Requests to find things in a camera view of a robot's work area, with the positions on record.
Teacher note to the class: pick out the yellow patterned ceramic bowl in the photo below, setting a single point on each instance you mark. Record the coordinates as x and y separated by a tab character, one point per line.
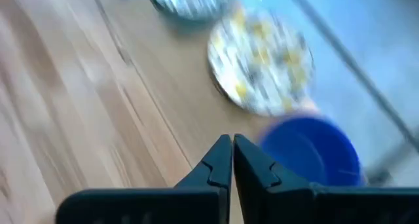
262	60

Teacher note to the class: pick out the purple plastic bowl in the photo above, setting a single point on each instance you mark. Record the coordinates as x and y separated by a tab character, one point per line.
314	152

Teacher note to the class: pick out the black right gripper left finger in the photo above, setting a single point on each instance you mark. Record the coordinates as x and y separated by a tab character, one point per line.
147	206

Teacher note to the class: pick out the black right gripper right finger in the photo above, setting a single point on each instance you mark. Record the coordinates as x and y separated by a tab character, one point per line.
294	204

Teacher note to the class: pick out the teal patterned ceramic bowl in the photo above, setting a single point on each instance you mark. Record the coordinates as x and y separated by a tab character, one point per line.
193	1

